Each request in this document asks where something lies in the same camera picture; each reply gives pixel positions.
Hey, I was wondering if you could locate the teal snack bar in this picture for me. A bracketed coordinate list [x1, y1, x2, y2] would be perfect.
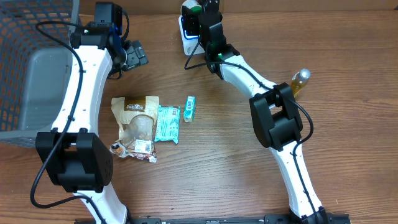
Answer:
[155, 106, 180, 144]

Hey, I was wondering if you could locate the teal Kleenex tissue pack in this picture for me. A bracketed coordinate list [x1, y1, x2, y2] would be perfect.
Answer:
[183, 96, 196, 123]

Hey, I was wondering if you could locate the green lidded jar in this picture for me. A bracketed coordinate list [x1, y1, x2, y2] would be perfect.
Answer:
[181, 0, 202, 15]

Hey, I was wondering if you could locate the brown snack packet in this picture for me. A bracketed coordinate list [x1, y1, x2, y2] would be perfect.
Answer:
[109, 96, 159, 163]

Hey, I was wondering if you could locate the yellow liquid bottle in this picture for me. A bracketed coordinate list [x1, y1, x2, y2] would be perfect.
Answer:
[290, 68, 311, 97]

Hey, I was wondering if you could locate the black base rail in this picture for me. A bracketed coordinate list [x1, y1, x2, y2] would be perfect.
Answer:
[74, 213, 352, 224]

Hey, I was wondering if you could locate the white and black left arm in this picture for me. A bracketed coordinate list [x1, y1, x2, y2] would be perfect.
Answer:
[35, 2, 148, 223]

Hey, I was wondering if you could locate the white barcode scanner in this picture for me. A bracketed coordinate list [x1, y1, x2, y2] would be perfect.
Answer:
[178, 15, 198, 56]

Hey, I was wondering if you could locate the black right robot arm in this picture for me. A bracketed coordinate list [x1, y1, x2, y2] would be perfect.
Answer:
[180, 1, 328, 223]

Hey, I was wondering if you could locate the dark grey mesh basket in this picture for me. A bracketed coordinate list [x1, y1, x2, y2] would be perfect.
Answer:
[1, 0, 80, 147]

